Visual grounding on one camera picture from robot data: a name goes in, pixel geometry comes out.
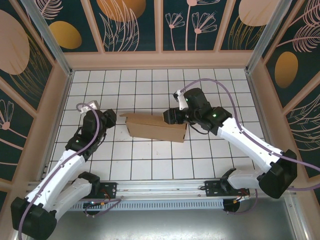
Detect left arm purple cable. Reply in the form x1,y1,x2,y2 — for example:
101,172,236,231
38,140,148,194
17,102,123,240

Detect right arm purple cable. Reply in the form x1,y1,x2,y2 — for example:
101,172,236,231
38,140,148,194
179,78,320,216

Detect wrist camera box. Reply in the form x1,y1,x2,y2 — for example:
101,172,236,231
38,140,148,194
173,89,186,111
79,99,100,115

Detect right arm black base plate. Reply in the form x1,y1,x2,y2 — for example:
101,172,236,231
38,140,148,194
204,179,251,198

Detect grey metal sheet panel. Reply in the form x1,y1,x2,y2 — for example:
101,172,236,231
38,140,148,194
13,196,310,240

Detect grey slotted cable duct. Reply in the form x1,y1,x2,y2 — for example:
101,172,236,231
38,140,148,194
68,199,224,211

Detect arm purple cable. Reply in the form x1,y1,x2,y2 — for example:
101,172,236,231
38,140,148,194
179,78,320,216
17,102,123,240

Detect red black power wires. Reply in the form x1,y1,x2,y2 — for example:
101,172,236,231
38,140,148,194
83,193,112,209
232,189,251,204

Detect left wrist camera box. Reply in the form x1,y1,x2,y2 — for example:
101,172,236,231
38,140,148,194
79,99,100,115

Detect aluminium frame post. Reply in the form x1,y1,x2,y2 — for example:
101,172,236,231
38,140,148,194
244,0,293,74
20,0,74,77

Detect brown cardboard box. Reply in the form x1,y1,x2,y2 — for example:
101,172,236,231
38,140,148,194
119,112,188,144

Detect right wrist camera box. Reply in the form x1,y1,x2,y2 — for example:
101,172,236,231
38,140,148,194
173,89,186,111

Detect aluminium mounting rail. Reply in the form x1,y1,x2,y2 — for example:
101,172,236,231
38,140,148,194
23,177,301,201

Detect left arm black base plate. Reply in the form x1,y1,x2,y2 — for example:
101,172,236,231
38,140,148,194
98,181,118,200

